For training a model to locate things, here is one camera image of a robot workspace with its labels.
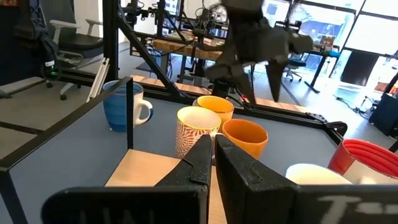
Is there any white ceramic mug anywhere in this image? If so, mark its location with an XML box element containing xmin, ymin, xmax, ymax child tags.
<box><xmin>285</xmin><ymin>163</ymin><xmax>354</xmax><ymax>187</ymax></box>

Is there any blue-grey table mat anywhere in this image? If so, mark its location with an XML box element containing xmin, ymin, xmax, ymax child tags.
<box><xmin>0</xmin><ymin>93</ymin><xmax>340</xmax><ymax>224</ymax></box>

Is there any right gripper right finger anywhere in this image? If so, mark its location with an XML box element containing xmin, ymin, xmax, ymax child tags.
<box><xmin>215</xmin><ymin>134</ymin><xmax>398</xmax><ymax>224</ymax></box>

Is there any blue office chair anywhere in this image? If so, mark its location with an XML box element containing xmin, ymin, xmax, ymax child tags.
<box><xmin>284</xmin><ymin>52</ymin><xmax>308</xmax><ymax>82</ymax></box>

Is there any blue mug white handle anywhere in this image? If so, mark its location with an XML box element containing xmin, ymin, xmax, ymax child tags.
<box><xmin>102</xmin><ymin>80</ymin><xmax>154</xmax><ymax>133</ymax></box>

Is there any orange leaf patterned mug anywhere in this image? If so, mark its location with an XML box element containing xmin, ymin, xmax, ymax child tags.
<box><xmin>175</xmin><ymin>106</ymin><xmax>223</xmax><ymax>160</ymax></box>

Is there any black bag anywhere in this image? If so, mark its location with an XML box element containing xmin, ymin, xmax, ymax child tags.
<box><xmin>369</xmin><ymin>93</ymin><xmax>398</xmax><ymax>138</ymax></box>

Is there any wooden background workbench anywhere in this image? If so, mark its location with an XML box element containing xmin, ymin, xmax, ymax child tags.
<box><xmin>152</xmin><ymin>29</ymin><xmax>228</xmax><ymax>62</ymax></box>

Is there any red and white mug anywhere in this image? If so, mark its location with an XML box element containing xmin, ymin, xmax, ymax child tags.
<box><xmin>328</xmin><ymin>138</ymin><xmax>398</xmax><ymax>186</ymax></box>

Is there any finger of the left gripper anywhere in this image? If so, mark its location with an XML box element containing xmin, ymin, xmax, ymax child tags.
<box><xmin>205</xmin><ymin>62</ymin><xmax>256</xmax><ymax>104</ymax></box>
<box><xmin>267</xmin><ymin>34</ymin><xmax>313</xmax><ymax>102</ymax></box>

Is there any black aluminium table frame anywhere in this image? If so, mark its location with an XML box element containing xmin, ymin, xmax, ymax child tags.
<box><xmin>58</xmin><ymin>0</ymin><xmax>349</xmax><ymax>146</ymax></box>

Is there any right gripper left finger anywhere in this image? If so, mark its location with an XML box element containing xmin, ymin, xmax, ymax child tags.
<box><xmin>42</xmin><ymin>135</ymin><xmax>213</xmax><ymax>224</ymax></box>

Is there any black panel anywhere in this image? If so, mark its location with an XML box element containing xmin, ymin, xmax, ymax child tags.
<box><xmin>340</xmin><ymin>49</ymin><xmax>380</xmax><ymax>87</ymax></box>

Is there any black cable on floor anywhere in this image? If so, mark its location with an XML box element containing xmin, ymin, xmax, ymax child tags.
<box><xmin>334</xmin><ymin>93</ymin><xmax>374</xmax><ymax>118</ymax></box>

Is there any white black office chair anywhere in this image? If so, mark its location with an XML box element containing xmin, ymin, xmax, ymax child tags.
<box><xmin>46</xmin><ymin>18</ymin><xmax>105</xmax><ymax>100</ymax></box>

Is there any silver aluminium profile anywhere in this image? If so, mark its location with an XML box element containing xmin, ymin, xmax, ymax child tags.
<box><xmin>86</xmin><ymin>57</ymin><xmax>110</xmax><ymax>103</ymax></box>

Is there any black desk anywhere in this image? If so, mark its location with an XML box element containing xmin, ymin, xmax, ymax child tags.
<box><xmin>304</xmin><ymin>46</ymin><xmax>341</xmax><ymax>94</ymax></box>

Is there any plain orange mug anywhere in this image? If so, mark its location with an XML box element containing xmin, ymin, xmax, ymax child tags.
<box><xmin>221</xmin><ymin>118</ymin><xmax>269</xmax><ymax>160</ymax></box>

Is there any dark equipment with green light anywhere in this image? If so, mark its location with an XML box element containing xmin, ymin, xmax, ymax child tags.
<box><xmin>14</xmin><ymin>0</ymin><xmax>62</xmax><ymax>80</ymax></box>

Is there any yellow mug white handle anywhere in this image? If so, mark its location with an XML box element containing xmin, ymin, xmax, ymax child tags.
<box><xmin>192</xmin><ymin>95</ymin><xmax>235</xmax><ymax>131</ymax></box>

